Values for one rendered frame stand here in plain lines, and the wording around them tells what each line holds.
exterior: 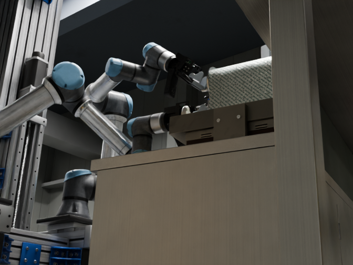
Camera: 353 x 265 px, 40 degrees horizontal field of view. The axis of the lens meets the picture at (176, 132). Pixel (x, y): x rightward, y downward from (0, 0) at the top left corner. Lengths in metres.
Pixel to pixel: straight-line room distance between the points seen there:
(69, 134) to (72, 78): 5.48
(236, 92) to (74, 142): 5.77
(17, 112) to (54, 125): 5.35
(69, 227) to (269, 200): 1.09
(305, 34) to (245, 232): 0.63
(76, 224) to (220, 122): 0.92
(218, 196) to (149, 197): 0.22
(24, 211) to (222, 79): 0.99
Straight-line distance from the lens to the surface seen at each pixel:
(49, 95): 1.88
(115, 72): 2.00
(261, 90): 1.70
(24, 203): 2.17
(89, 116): 1.98
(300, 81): 0.78
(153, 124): 1.81
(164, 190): 1.43
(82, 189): 2.22
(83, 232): 2.08
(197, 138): 1.51
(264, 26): 1.33
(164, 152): 1.47
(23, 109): 1.86
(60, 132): 7.24
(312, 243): 0.70
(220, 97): 1.76
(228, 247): 1.31
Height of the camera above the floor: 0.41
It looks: 21 degrees up
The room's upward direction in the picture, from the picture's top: 2 degrees clockwise
